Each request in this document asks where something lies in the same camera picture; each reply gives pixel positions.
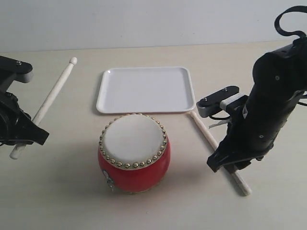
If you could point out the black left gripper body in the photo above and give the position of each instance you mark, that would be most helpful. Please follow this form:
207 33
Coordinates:
10 113

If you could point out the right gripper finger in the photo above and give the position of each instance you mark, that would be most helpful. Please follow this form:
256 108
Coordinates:
234 167
223 157

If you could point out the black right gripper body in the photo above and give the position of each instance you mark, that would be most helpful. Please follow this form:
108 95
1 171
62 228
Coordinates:
279 84

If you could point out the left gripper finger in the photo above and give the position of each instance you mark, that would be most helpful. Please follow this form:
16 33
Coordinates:
31 133

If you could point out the white drumstick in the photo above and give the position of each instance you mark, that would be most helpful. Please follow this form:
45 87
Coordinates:
235 176
54 92

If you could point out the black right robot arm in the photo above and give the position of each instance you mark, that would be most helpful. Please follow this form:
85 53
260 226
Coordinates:
293 51

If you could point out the red small drum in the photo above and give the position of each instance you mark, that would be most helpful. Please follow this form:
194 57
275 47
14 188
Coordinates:
134 152

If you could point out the white rectangular tray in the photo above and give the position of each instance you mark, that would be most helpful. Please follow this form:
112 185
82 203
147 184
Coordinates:
145 90

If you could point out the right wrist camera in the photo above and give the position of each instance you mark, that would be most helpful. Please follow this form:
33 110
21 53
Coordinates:
227 99

